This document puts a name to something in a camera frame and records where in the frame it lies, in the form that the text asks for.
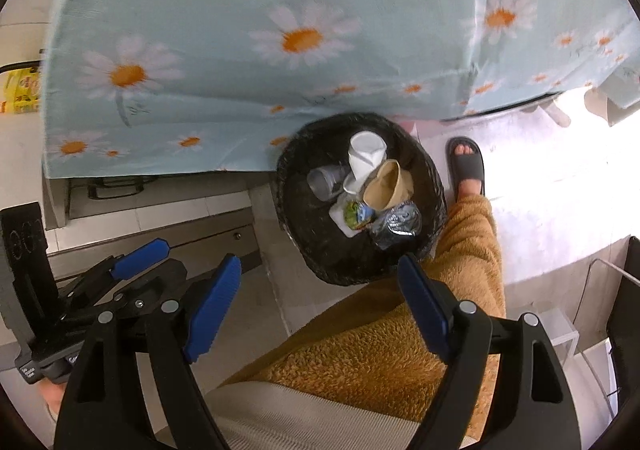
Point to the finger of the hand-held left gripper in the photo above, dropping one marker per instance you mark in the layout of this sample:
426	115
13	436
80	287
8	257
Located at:
160	282
140	257

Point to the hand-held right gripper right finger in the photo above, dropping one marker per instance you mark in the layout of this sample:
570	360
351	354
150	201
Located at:
422	305

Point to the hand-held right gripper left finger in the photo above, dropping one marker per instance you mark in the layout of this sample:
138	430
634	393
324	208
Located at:
212	305

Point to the silver foil bag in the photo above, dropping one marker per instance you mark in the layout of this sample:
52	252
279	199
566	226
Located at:
397	225

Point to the small green wrapper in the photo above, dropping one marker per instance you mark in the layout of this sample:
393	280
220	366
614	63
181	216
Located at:
359	215

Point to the trash bin with black bag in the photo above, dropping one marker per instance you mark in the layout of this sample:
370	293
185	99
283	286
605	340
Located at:
310	250

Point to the crushed brown paper cup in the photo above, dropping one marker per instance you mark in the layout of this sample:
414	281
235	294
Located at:
387	187

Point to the clear plastic cup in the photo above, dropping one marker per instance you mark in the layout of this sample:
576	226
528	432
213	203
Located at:
325	180

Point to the person's left hand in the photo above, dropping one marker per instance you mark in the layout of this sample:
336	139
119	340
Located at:
52	397

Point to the grey cabinet drawer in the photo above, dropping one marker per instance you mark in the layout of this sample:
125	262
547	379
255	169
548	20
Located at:
200	237

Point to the person's orange fleece trouser leg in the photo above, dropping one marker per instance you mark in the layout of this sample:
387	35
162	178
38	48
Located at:
380	360

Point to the white stool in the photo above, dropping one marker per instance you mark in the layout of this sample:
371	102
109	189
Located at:
560	330

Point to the person's foot in grey slipper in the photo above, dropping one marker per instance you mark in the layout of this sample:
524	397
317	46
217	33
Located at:
467	164

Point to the yellow box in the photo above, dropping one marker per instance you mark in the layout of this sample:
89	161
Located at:
22	92

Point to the black chair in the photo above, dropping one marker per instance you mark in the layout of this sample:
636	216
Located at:
625	330

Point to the blue daisy print tablecloth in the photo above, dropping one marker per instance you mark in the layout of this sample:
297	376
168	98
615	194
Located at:
250	29

